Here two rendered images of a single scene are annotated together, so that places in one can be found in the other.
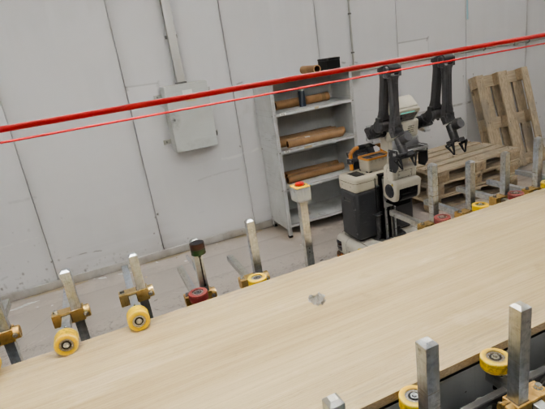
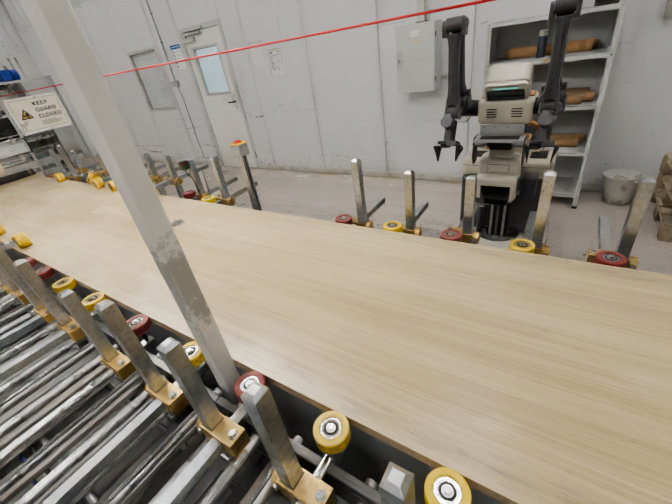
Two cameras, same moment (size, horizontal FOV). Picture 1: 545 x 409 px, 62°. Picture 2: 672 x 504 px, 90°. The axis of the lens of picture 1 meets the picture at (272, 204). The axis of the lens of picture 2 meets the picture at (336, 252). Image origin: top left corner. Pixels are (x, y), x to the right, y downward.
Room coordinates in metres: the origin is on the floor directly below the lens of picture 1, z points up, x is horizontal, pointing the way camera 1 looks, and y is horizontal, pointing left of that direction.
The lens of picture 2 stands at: (1.26, -2.00, 1.60)
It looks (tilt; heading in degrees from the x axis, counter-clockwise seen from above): 32 degrees down; 58
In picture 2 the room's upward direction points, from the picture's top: 10 degrees counter-clockwise
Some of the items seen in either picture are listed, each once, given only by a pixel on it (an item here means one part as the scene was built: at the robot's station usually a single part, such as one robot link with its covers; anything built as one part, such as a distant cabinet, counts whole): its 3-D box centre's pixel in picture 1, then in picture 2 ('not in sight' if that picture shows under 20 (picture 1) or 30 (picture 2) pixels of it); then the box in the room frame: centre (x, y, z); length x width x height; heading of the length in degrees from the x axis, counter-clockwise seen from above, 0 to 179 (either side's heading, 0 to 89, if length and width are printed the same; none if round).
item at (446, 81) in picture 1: (446, 89); (556, 60); (3.00, -1.25, 1.40); 0.11 x 0.06 x 0.43; 111
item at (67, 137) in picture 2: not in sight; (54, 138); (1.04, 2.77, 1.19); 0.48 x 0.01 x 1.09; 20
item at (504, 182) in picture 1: (504, 193); (468, 231); (2.36, -1.30, 0.87); 0.04 x 0.04 x 0.48; 20
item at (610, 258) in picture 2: not in sight; (606, 270); (2.42, -1.76, 0.85); 0.08 x 0.08 x 0.11
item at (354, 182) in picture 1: (378, 195); (504, 186); (3.44, -0.86, 0.59); 0.55 x 0.34 x 0.83; 110
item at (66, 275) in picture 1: (81, 324); (159, 184); (1.58, 0.81, 0.89); 0.04 x 0.04 x 0.48; 20
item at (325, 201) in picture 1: (310, 152); (537, 116); (4.62, -0.47, 0.78); 0.90 x 0.45 x 1.55; 110
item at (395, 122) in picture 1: (393, 101); (454, 71); (2.85, -0.85, 1.40); 0.11 x 0.06 x 0.43; 111
